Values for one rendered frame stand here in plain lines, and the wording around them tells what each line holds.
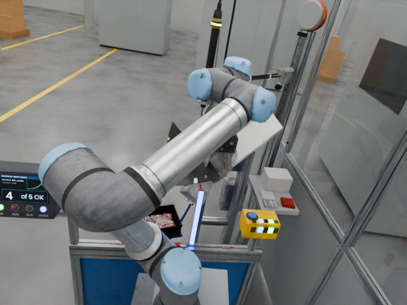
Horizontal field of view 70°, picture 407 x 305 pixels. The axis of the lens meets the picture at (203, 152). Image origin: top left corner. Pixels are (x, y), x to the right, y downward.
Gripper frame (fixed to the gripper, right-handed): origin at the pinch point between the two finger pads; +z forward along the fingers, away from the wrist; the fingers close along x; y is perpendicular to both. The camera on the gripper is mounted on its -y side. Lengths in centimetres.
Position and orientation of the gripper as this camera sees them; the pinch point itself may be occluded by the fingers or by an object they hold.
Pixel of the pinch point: (215, 163)
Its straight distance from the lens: 98.5
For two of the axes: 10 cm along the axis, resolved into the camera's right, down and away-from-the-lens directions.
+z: -1.5, 8.5, 5.0
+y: 0.9, 5.1, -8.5
